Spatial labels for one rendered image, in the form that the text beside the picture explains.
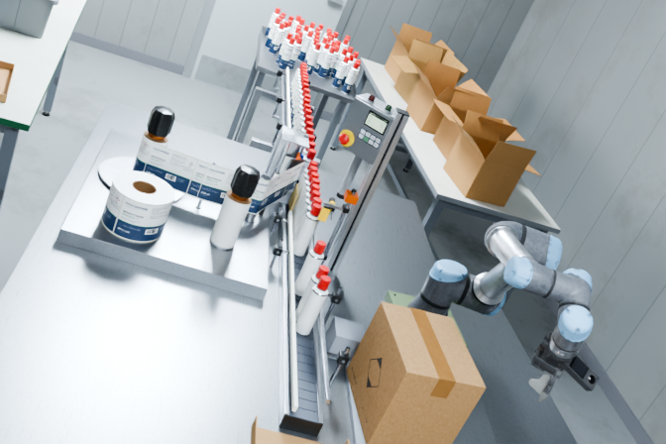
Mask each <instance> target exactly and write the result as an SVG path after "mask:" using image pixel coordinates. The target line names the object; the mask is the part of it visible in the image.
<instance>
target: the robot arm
mask: <svg viewBox="0 0 666 444"><path fill-rule="evenodd" d="M485 245H486V247H487V249H488V251H489V252H490V253H491V254H492V255H493V256H495V257H497V258H498V259H499V260H500V263H499V264H498V265H497V266H495V267H494V268H493V269H492V270H491V271H489V272H488V273H481V274H479V275H478V276H473V275H471V274H468V271H467V269H466V268H465V267H464V266H463V265H461V264H460V263H457V262H455V261H451V260H441V261H438V262H436V263H435V264H434V266H433V268H432V269H431V270H430V272H429V275H428V277H427V279H426V281H425V283H424V285H423V287H422V289H421V291H420V293H419V294H418V295H417V296H416V297H415V298H414V299H413V300H412V301H411V302H410V303H409V304H408V305H407V307H408V308H409V307H411V308H416V309H420V310H425V311H426V312H430V313H435V314H439V315H443V316H448V312H449V308H450V306H451V304H452V303H455V304H458V305H461V306H463V307H466V308H469V309H471V310H474V311H477V312H479V313H480V314H483V315H488V316H494V315H496V314H497V313H498V312H499V311H500V308H501V307H503V304H504V302H505V298H506V292H507V291H508V290H509V289H511V288H512V287H515V288H519V289H523V290H525V291H528V292H531V293H533V294H536V295H538V296H541V297H544V298H546V299H549V300H552V301H554V302H557V303H559V306H558V319H557V325H556V327H555V329H554V331H553V333H551V332H549V331H548V332H547V334H546V336H545V337H544V339H543V340H542V342H541V344H540V346H539V347H538V349H536V350H537V351H536V350H535V355H534V357H533V359H532V362H531V364H530V365H532V366H533V367H535V368H537V369H538V370H540V371H541V372H543V373H544V371H546V372H547V373H549V374H551V375H552V377H550V376H549V375H547V374H544V375H542V377H541V378H540V379H530V380H529V384H530V385H531V386H532V387H533V388H534V389H535V390H536V391H537V392H538V393H539V394H540V398H539V399H538V402H541V401H543V400H545V399H546V397H547V396H548V394H549V392H550V391H551V390H552V388H553V386H554V385H555V383H556V381H557V379H560V377H561V376H562V374H563V372H564V371H566V372H567V373H568V374H569V375H570V376H571V377H572V378H573V379H574V380H575V381H576V382H577V383H578V384H579V385H580V386H581V387H582V388H583V389H584V390H586V391H592V390H593V389H594V388H595V386H596V384H597V382H598V380H599V379H600V377H599V376H598V375H597V374H596V373H595V372H594V371H593V370H592V369H591V368H590V367H589V366H588V365H587V364H586V363H585V362H584V361H583V360H582V359H581V358H580V357H579V356H578V355H577V354H578V353H579V351H580V349H581V347H582V345H583V344H584V342H585V340H586V339H587V337H588V336H589V335H590V333H591V331H592V327H593V317H592V315H591V313H590V309H591V295H592V292H593V290H592V278H591V276H590V275H589V274H588V273H587V272H585V271H583V270H580V269H578V270H576V269H568V270H566V271H565V272H564V273H560V272H558V271H556V269H557V267H558V265H559V262H560V259H561V255H562V248H563V247H562V242H561V240H559V239H558V238H555V237H553V236H552V235H548V234H546V233H543V232H540V231H538V230H535V229H533V228H530V227H528V226H525V225H522V224H520V223H517V222H514V221H500V222H498V223H495V224H494V225H492V226H491V227H490V228H489V229H488V230H487V232H486V235H485ZM548 380H549V382H548V383H547V381H548ZM546 383H547V384H546Z"/></svg>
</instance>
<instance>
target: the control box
mask: <svg viewBox="0 0 666 444"><path fill-rule="evenodd" d="M370 95H371V94H369V93H366V94H361V95H357V96H356V97H355V100H354V102H353V104H352V107H351V109H350V111H349V114H348V116H347V118H346V121H345V123H344V125H343V128H342V130H341V132H340V134H339V136H340V135H341V134H347V135H348V136H349V143H348V144H346V145H342V144H341V143H340V142H339V137H338V139H337V141H336V143H337V144H338V145H340V146H341V147H343V148H345V149H346V150H348V151H350V152H351V153H353V154H354V155H356V156H358V157H359V158H361V159H363V160H364V161H366V162H367V163H369V164H371V165H373V164H374V162H375V160H376V158H377V156H378V154H379V151H380V149H381V147H382V145H383V143H384V141H385V138H386V136H387V134H388V132H389V129H390V126H391V124H392V122H393V119H394V116H393V112H394V110H395V109H394V108H391V112H390V113H389V112H386V111H385V110H384V109H385V108H386V106H387V104H385V103H384V102H383V101H381V100H380V99H378V98H376V99H375V102H374V103H371V102H369V101H368V100H367V99H368V98H369V96H370ZM370 110H372V111H374V112H376V113H377V114H379V115H381V116H382V117H384V118H386V119H387V120H389V123H388V127H387V129H386V131H385V133H384V135H381V134H380V133H378V132H376V131H374V130H373V129H371V128H369V127H368V126H366V125H364V123H365V120H366V118H367V116H368V114H369V111H370ZM361 127H362V128H364V129H365V130H367V131H369V132H370V133H372V134H374V135H375V136H377V137H379V138H380V139H382V142H381V144H380V146H379V148H378V149H376V148H374V147H372V146H371V145H369V144H367V143H366V142H364V141H362V140H361V139H359V138H357V136H358V134H359V132H360V130H361Z"/></svg>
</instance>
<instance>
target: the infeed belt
mask: <svg viewBox="0 0 666 444"><path fill-rule="evenodd" d="M288 211H289V209H288V204H286V205H285V219H287V213H288ZM286 250H287V251H288V229H287V223H286ZM307 255H308V247H307V249H306V252H305V254H304V256H303V257H297V256H295V255H293V268H294V284H295V282H296V280H297V278H298V276H299V273H300V271H301V269H302V267H303V264H304V262H305V260H306V258H307ZM286 281H287V343H288V404H289V416H291V417H295V418H299V419H303V420H307V421H311V422H315V423H319V415H318V403H317V402H318V400H317V384H316V370H315V354H314V338H313V327H312V329H311V331H310V334H309V335H308V336H300V335H298V334H297V333H296V363H297V395H298V408H297V410H296V412H294V411H291V375H290V327H289V277H288V255H286ZM301 299H302V297H298V296H296V295H294V300H295V311H296V309H297V306H298V304H299V302H300V301H301Z"/></svg>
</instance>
